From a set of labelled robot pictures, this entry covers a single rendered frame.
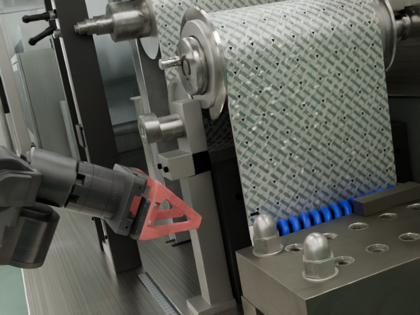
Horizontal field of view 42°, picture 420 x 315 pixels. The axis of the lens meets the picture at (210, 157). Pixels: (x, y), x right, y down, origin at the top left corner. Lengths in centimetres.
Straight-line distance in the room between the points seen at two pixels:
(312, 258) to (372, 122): 29
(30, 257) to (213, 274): 28
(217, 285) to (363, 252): 26
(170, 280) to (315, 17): 49
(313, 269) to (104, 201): 23
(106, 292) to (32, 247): 35
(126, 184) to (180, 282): 35
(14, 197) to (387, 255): 38
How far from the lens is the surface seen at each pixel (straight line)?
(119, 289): 97
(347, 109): 76
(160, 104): 104
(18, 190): 56
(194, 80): 70
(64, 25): 96
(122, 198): 62
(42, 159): 61
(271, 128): 70
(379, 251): 63
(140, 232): 61
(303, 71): 72
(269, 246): 63
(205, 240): 78
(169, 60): 73
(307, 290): 55
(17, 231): 62
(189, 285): 92
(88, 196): 61
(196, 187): 76
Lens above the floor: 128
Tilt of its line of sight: 12 degrees down
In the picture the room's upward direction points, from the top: 10 degrees counter-clockwise
